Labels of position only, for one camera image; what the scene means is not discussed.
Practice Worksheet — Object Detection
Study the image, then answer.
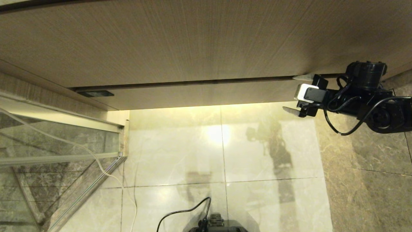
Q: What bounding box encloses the beige wooden drawer front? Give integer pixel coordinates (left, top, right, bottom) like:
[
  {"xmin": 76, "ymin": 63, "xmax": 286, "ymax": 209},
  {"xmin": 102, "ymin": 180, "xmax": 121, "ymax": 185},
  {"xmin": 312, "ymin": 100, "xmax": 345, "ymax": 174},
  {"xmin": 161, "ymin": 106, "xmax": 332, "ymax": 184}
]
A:
[{"xmin": 71, "ymin": 73, "xmax": 387, "ymax": 111}]

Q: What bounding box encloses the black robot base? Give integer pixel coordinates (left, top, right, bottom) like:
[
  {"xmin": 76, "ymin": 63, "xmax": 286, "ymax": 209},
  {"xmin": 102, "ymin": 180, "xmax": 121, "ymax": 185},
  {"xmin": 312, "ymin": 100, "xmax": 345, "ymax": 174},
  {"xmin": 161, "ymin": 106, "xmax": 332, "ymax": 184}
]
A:
[{"xmin": 187, "ymin": 213, "xmax": 248, "ymax": 232}]

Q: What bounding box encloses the beige wooden vanity cabinet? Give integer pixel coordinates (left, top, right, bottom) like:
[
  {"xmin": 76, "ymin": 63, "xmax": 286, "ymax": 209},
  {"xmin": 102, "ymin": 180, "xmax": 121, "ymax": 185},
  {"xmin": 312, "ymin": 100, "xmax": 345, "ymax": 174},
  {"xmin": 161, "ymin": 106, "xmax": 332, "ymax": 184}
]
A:
[{"xmin": 0, "ymin": 0, "xmax": 412, "ymax": 112}]

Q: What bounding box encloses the framed glass shower door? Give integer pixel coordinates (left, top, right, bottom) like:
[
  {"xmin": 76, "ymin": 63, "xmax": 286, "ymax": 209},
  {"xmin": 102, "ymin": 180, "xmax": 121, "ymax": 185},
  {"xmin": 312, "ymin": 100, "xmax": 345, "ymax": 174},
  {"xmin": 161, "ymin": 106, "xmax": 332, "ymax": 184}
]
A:
[{"xmin": 0, "ymin": 92, "xmax": 130, "ymax": 232}]

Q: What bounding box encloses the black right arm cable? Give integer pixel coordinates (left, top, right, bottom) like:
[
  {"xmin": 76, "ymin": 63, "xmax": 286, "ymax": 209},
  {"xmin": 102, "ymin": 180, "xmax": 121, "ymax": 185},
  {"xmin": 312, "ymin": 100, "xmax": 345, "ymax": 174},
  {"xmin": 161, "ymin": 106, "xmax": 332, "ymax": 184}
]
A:
[{"xmin": 323, "ymin": 75, "xmax": 412, "ymax": 136}]

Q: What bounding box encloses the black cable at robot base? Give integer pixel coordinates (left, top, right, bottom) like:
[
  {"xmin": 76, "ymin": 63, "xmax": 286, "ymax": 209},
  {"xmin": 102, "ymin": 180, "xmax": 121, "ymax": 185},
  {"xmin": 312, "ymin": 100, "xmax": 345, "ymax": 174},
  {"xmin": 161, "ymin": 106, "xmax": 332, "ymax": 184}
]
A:
[{"xmin": 157, "ymin": 197, "xmax": 212, "ymax": 232}]

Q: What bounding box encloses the thin white cable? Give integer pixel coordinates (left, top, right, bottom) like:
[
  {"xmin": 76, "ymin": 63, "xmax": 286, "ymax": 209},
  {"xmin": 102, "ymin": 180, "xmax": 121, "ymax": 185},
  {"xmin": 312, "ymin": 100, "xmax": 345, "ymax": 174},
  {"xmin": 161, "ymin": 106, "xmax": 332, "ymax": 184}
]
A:
[{"xmin": 0, "ymin": 107, "xmax": 138, "ymax": 232}]

